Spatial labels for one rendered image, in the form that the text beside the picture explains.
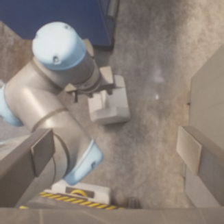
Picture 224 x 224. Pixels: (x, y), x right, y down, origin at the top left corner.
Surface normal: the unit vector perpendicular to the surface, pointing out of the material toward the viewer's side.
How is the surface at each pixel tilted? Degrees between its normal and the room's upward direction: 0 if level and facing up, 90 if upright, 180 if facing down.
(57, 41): 0
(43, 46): 0
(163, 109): 0
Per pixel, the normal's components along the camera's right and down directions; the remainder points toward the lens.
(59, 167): 0.92, 0.07
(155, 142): -0.15, -0.13
